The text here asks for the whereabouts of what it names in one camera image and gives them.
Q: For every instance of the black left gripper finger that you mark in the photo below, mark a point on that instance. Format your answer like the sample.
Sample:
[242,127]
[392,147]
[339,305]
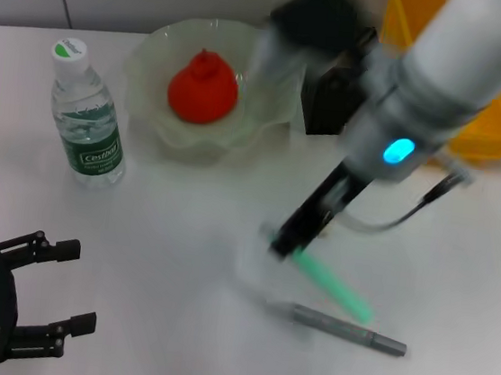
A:
[81,324]
[67,250]

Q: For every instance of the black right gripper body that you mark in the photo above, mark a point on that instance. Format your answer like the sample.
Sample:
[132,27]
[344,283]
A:
[321,204]

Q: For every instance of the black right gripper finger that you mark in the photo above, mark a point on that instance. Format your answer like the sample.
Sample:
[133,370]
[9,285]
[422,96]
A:
[289,246]

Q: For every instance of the mint green pen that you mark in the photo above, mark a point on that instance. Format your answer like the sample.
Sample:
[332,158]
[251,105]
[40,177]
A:
[334,287]

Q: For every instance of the clear green-label water bottle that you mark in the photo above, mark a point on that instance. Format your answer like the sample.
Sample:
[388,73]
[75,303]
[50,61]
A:
[88,142]

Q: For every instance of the orange mandarin fruit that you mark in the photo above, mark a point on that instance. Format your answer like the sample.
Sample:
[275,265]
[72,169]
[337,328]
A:
[202,93]

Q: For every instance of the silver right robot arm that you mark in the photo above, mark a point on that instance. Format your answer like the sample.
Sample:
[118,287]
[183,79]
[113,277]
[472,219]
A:
[448,83]

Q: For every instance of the black mesh pen holder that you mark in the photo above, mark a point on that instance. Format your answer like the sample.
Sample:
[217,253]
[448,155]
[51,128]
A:
[327,110]

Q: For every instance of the grey marker pen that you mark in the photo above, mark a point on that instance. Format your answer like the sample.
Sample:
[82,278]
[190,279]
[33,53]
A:
[342,331]

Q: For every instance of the green glass fruit bowl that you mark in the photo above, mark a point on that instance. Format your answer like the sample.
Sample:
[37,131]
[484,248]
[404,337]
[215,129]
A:
[193,135]

